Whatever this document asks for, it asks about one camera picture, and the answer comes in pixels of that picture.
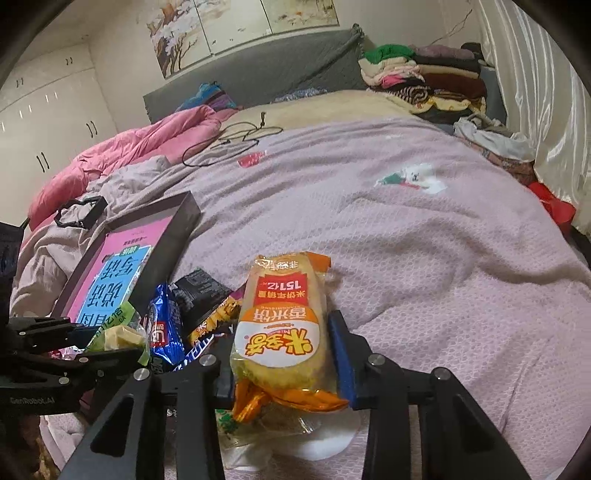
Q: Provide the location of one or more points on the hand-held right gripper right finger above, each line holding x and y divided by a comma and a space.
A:
346, 360

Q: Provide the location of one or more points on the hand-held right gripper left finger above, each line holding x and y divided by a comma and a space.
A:
203, 392

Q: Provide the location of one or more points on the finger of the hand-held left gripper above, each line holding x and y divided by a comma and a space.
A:
106, 364
46, 334

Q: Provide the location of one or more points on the blue snack packet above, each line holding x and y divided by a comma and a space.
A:
164, 332

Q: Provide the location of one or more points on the yellow rice cracker packet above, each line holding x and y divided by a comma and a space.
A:
281, 332

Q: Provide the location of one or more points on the purple yellow snack bar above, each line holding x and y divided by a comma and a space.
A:
221, 314

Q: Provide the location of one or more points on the dark rectangular tray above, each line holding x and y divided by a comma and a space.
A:
161, 258

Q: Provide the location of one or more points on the green snack packet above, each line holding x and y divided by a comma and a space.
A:
115, 323

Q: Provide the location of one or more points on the dark blue chocolate bar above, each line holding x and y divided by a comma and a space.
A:
198, 348

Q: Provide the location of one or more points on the clear plastic snack packet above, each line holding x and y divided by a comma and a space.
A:
258, 434

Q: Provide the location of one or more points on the black snack packet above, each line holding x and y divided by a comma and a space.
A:
203, 290

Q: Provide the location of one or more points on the pink book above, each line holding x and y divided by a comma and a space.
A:
115, 258

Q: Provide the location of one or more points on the pink quilt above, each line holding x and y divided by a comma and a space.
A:
115, 152

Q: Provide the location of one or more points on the white wardrobe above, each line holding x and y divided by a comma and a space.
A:
46, 115

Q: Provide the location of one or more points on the small red packet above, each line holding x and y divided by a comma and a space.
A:
251, 159

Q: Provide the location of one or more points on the beige blanket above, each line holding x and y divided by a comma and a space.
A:
346, 106

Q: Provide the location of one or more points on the brown patterned cloth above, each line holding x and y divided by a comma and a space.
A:
515, 168

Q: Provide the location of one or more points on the red bag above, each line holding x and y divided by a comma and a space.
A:
554, 205

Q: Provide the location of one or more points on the white crumpled cloth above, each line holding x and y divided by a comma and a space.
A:
503, 143

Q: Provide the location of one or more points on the dark patterned cloth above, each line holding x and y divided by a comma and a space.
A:
300, 95

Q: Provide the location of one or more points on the blue striped cloth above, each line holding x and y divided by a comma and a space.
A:
207, 94

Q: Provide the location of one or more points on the pile of folded clothes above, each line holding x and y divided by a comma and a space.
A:
438, 78

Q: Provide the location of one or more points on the grey padded headboard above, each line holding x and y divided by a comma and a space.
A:
286, 64

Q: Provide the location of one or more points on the white satin curtain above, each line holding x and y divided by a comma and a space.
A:
545, 92

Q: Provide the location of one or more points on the black plastic frame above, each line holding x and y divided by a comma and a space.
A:
92, 210

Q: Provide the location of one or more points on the wall painting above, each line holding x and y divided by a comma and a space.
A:
184, 37

